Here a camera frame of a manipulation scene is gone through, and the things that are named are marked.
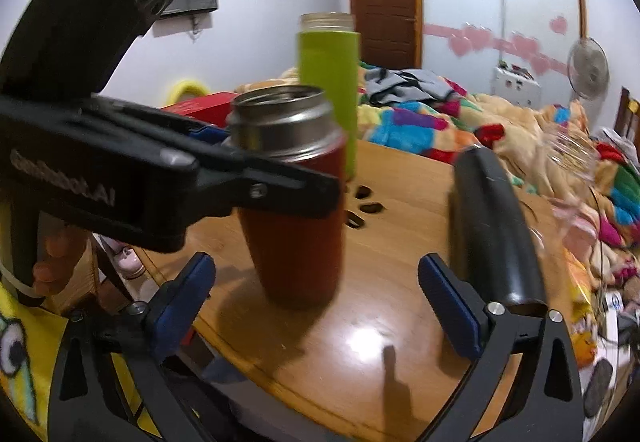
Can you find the red thermos cup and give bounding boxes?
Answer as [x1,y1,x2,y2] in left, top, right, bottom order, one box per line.
[228,85,346,308]

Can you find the person's hand holding gripper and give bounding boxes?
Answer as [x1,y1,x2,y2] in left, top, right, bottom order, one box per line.
[32,225,89,297]

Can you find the red rectangular box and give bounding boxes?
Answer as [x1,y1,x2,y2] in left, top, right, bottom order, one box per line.
[164,91,238,128]

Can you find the yellow cartoon blanket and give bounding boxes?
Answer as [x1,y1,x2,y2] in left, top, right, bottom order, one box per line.
[0,201,162,442]

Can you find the yellow foam tube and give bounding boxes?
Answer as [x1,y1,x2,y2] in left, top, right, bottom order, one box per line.
[165,80,210,106]

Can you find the black thermos bottle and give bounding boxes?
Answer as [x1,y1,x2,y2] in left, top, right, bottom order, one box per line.
[449,145,548,318]

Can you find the green bottle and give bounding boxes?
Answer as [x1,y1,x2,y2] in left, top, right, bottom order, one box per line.
[297,12,360,180]

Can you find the grey black garment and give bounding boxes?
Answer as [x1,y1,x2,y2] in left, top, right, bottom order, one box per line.
[364,68,456,106]

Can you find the colourful patchwork blanket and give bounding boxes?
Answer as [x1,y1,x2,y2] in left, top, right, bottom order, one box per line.
[234,61,640,303]

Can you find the clear glass jar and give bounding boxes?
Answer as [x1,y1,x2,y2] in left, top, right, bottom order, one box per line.
[519,121,601,268]

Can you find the brown wooden door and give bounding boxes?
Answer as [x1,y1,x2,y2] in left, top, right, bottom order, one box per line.
[350,0,416,70]

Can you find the wooden bed headboard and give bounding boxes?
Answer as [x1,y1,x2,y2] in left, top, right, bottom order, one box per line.
[614,87,640,150]

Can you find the white suitcase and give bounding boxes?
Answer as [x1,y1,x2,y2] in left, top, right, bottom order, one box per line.
[492,66,541,110]

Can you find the frosted sliding wardrobe doors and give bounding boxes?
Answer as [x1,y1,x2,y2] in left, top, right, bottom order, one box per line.
[422,0,582,106]

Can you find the standing electric fan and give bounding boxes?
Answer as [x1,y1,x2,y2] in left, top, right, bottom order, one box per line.
[567,37,610,100]

